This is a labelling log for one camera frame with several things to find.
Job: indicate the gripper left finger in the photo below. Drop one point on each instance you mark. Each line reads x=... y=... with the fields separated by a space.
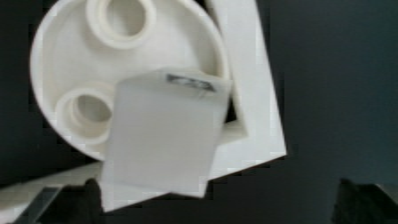
x=65 y=205

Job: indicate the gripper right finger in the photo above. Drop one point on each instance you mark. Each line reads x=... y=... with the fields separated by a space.
x=364 y=205

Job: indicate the white stool leg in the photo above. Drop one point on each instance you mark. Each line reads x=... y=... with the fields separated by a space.
x=165 y=129

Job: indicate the white round stool seat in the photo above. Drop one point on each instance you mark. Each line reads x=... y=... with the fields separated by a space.
x=106 y=39

